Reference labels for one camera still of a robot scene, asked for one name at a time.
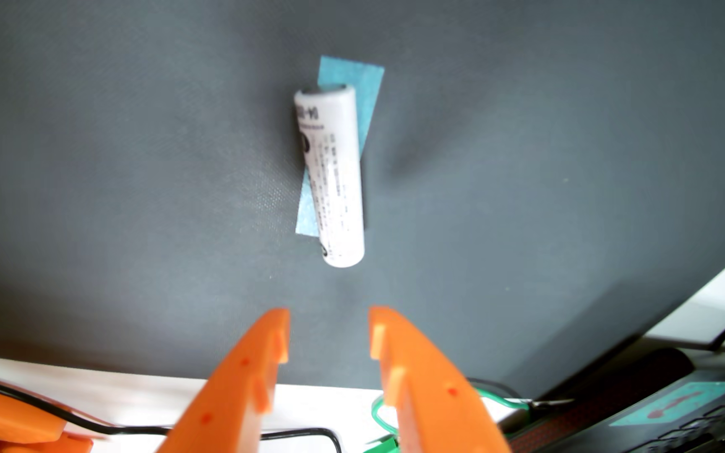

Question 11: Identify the dark grey table mat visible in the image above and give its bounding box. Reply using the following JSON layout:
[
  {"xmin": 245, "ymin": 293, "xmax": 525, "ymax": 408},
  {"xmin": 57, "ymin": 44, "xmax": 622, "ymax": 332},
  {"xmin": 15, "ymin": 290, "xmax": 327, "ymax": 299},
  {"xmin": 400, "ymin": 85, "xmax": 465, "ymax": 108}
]
[{"xmin": 0, "ymin": 0, "xmax": 725, "ymax": 404}]

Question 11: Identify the white cylindrical battery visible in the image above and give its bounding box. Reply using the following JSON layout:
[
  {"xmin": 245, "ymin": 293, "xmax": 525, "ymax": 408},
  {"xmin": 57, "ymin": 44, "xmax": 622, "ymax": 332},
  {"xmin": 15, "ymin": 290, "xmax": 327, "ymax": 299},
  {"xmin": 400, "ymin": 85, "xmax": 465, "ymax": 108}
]
[{"xmin": 293, "ymin": 85, "xmax": 366, "ymax": 269}]

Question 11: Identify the green wire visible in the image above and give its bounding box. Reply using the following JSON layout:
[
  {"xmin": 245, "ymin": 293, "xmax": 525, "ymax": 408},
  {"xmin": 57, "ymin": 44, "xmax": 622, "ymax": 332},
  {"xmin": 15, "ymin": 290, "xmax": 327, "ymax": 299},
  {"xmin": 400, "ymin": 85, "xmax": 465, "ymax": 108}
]
[{"xmin": 362, "ymin": 387, "xmax": 530, "ymax": 453}]

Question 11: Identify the black Dell laptop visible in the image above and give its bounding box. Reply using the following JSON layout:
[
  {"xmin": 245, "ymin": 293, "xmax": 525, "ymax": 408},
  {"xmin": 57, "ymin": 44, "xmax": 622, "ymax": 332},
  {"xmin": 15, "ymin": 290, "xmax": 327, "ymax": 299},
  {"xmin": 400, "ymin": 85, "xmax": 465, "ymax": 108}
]
[{"xmin": 507, "ymin": 346, "xmax": 725, "ymax": 453}]

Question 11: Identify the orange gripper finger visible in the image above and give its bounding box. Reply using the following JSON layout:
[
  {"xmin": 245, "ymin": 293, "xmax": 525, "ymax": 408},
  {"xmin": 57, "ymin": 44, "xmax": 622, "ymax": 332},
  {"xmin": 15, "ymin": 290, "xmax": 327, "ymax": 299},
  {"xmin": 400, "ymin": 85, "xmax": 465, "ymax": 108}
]
[
  {"xmin": 368, "ymin": 306, "xmax": 513, "ymax": 453},
  {"xmin": 156, "ymin": 307, "xmax": 292, "ymax": 453}
]

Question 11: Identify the thin black cable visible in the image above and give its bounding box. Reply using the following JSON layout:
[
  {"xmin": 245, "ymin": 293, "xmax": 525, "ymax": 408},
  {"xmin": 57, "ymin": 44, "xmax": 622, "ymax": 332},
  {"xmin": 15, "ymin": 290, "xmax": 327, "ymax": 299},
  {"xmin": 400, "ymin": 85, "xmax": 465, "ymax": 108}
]
[{"xmin": 0, "ymin": 371, "xmax": 344, "ymax": 453}]

